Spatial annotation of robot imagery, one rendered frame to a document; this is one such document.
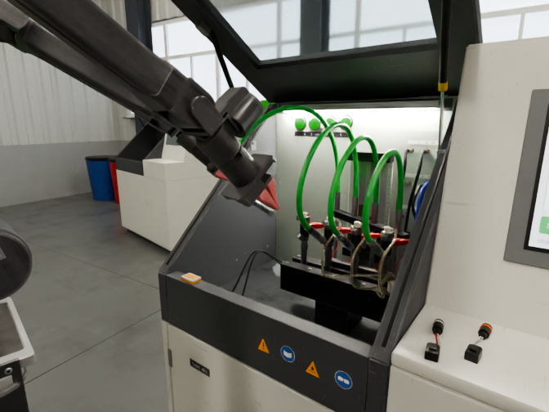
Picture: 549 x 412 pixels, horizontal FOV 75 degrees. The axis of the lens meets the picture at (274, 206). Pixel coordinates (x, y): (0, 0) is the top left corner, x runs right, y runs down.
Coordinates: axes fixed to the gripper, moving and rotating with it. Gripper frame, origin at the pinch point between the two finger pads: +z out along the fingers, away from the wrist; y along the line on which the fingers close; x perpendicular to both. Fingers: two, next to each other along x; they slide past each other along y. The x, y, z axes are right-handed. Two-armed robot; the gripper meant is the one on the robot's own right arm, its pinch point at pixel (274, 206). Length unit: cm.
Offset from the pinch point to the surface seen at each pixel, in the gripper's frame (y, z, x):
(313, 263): 3.2, 36.9, 17.1
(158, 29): 293, 26, 625
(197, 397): -47, 43, 32
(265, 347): -23.0, 27.5, 6.7
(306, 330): -14.9, 23.8, -3.6
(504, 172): 33.4, 24.4, -24.9
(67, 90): 119, 2, 731
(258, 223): 10, 39, 53
